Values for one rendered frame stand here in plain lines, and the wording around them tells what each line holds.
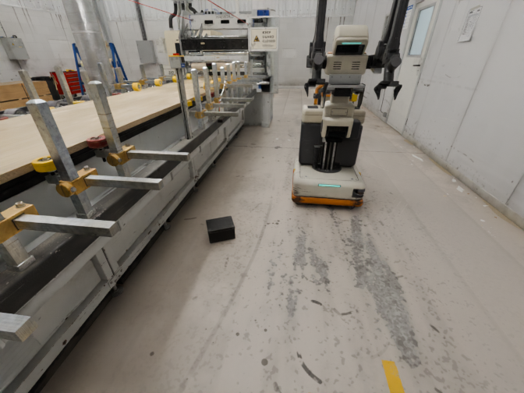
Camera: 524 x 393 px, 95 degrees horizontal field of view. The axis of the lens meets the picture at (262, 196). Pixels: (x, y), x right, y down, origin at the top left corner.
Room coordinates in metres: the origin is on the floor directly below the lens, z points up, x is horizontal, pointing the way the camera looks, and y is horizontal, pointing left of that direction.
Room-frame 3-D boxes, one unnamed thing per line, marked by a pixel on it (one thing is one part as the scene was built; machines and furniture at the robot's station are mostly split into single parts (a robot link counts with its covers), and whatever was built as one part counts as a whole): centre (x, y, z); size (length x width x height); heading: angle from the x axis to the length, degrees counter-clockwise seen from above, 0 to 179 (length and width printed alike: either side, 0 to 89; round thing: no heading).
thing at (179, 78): (1.72, 0.53, 0.93); 0.05 x 0.05 x 0.45; 82
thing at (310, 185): (2.15, -0.63, 0.16); 0.67 x 0.64 x 0.25; 172
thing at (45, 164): (0.80, 0.76, 0.85); 0.08 x 0.08 x 0.11
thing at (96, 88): (0.99, 0.63, 0.90); 0.04 x 0.04 x 0.48; 82
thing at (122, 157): (1.02, 0.62, 0.84); 0.14 x 0.06 x 0.05; 172
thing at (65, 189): (0.77, 0.66, 0.83); 0.14 x 0.06 x 0.05; 172
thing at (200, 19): (5.17, 0.62, 0.95); 1.65 x 0.70 x 1.90; 82
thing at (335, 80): (1.87, -0.59, 0.99); 0.28 x 0.16 x 0.22; 82
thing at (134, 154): (1.02, 0.53, 0.84); 0.43 x 0.03 x 0.04; 82
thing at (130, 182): (0.77, 0.57, 0.83); 0.43 x 0.03 x 0.04; 82
